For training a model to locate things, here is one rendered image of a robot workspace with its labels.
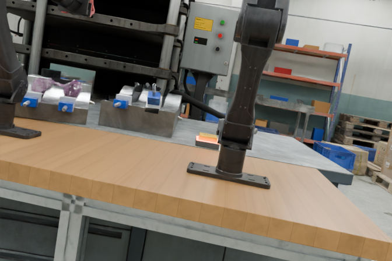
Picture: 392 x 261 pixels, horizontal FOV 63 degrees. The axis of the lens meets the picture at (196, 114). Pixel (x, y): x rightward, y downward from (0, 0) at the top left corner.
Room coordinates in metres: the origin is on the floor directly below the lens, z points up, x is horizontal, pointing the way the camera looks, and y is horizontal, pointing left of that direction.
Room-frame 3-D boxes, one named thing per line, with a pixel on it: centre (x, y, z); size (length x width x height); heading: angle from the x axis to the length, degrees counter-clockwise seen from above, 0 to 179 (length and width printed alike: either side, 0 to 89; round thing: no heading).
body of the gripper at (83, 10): (1.09, 0.47, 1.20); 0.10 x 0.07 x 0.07; 85
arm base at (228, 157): (0.77, -0.10, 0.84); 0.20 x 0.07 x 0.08; 85
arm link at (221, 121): (0.78, -0.10, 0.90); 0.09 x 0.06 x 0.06; 85
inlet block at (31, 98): (1.00, 0.52, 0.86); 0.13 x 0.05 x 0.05; 18
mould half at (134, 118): (1.36, 0.21, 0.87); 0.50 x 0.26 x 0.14; 1
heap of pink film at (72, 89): (1.27, 0.55, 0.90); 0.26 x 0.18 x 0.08; 18
